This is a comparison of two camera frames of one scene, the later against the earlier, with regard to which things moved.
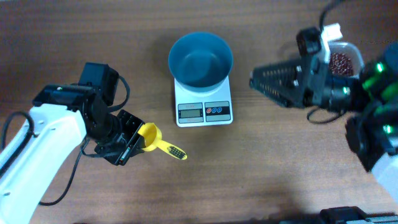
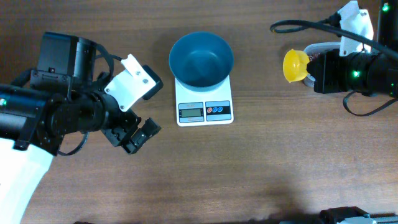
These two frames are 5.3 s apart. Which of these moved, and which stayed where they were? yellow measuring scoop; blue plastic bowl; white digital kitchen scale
Moved: yellow measuring scoop
Stayed: blue plastic bowl; white digital kitchen scale
